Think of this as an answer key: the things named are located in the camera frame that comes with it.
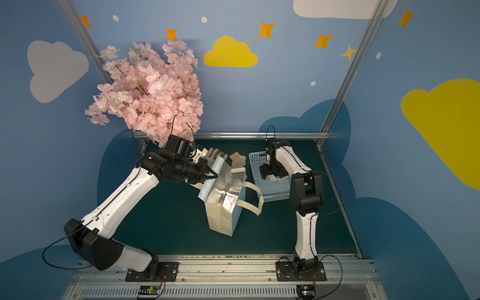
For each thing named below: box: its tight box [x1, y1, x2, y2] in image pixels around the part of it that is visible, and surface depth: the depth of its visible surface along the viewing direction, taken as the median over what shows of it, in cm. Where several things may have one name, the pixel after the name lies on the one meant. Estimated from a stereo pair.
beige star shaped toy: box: [229, 151, 247, 169], surface depth 114 cm
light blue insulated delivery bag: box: [187, 156, 264, 237], surface depth 75 cm
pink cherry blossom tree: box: [85, 40, 204, 147], surface depth 66 cm
